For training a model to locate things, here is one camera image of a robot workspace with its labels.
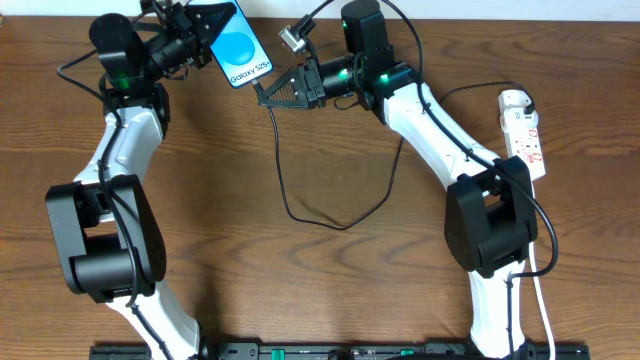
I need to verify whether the blue screen Galaxy smartphone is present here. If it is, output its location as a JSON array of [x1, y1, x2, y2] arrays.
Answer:
[[211, 0, 274, 88]]

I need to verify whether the black USB charging cable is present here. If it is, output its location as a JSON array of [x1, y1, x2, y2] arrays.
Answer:
[[251, 78, 536, 232]]

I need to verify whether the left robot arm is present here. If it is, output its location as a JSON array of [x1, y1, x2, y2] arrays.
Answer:
[[45, 1, 237, 359]]

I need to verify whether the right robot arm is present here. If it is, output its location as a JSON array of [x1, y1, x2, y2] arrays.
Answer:
[[255, 1, 539, 359]]

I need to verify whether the white USB charger adapter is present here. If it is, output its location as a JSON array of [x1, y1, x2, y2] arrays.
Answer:
[[498, 89, 535, 115]]

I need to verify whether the white power strip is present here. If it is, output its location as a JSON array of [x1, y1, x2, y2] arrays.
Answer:
[[500, 108, 546, 181]]

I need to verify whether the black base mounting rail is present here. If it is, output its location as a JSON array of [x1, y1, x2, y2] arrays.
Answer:
[[88, 341, 591, 360]]

